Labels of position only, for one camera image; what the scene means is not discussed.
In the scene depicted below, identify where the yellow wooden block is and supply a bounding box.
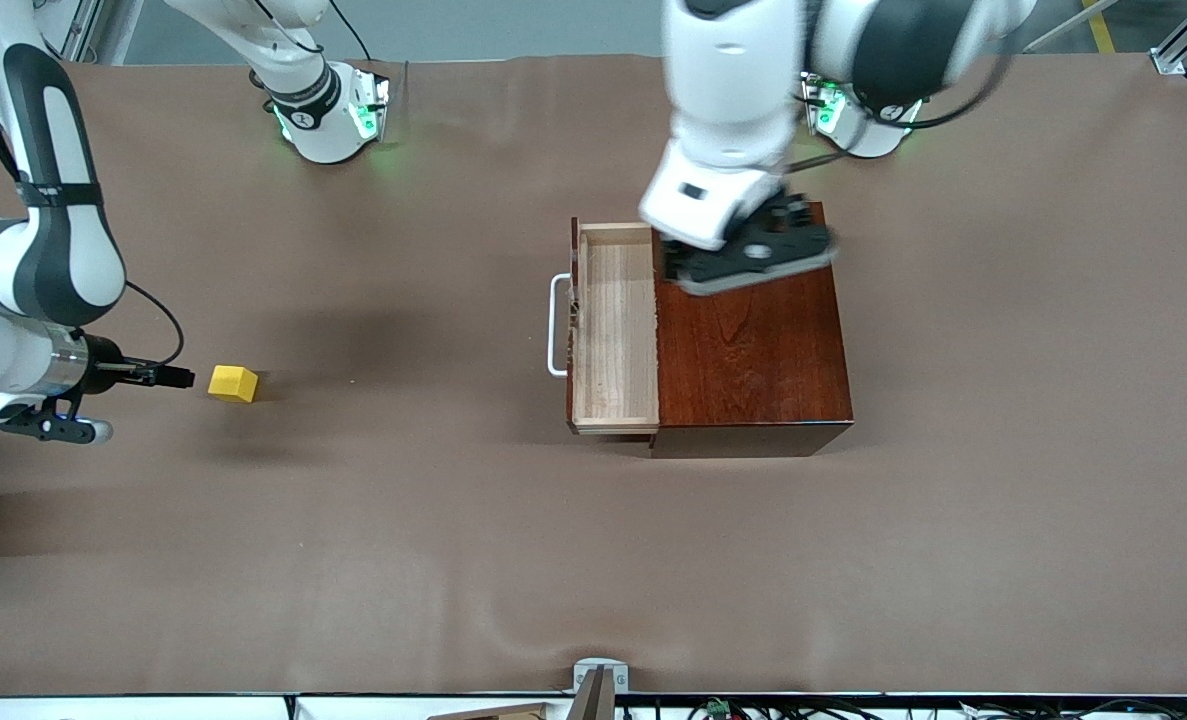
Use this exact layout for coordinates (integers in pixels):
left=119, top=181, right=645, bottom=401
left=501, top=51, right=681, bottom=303
left=207, top=365, right=259, bottom=404

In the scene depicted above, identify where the wooden drawer with white handle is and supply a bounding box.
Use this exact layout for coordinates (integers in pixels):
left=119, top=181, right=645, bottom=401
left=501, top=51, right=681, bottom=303
left=549, top=217, right=661, bottom=438

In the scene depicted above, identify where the dark brown wooden cabinet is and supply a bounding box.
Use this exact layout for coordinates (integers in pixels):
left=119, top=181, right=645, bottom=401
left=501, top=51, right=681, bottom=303
left=650, top=201, right=855, bottom=459

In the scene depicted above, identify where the brown table cover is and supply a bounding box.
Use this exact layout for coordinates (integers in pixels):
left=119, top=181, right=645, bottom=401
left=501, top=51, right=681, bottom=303
left=0, top=52, right=1187, bottom=698

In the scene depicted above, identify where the light wooden board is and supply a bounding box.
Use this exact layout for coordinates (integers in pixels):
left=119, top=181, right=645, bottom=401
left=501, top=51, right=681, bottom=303
left=428, top=703, right=554, bottom=720

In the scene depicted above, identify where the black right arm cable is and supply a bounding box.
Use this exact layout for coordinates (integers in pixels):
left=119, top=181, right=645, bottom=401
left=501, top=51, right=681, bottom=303
left=123, top=280, right=187, bottom=373

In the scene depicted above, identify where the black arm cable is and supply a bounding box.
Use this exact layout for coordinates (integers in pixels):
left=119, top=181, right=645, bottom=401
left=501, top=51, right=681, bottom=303
left=123, top=280, right=187, bottom=373
left=783, top=50, right=1014, bottom=171

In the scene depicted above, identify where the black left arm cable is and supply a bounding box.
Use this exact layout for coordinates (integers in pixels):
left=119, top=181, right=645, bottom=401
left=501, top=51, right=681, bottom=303
left=783, top=50, right=1014, bottom=171

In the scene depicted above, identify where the black right base cable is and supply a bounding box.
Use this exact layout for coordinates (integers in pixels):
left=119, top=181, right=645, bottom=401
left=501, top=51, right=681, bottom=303
left=328, top=0, right=374, bottom=61

